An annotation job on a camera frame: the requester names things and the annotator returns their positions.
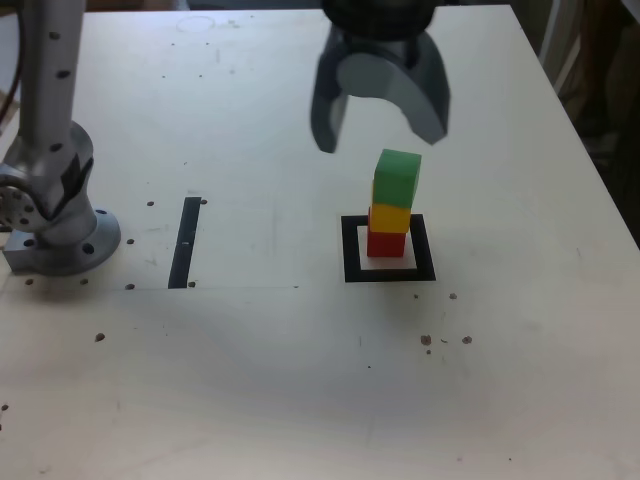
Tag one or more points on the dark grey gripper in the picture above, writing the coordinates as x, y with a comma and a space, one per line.
380, 46

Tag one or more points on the green cube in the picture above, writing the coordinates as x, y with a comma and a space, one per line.
397, 180

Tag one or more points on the yellow cube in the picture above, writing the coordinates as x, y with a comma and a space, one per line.
390, 218

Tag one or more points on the red cube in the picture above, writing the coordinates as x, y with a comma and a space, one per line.
385, 245

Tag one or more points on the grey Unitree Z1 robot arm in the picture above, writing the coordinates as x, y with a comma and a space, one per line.
47, 100

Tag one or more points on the black tape square outline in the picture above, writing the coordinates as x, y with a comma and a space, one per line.
385, 275

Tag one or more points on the black tape strip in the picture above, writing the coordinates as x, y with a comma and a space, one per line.
183, 245

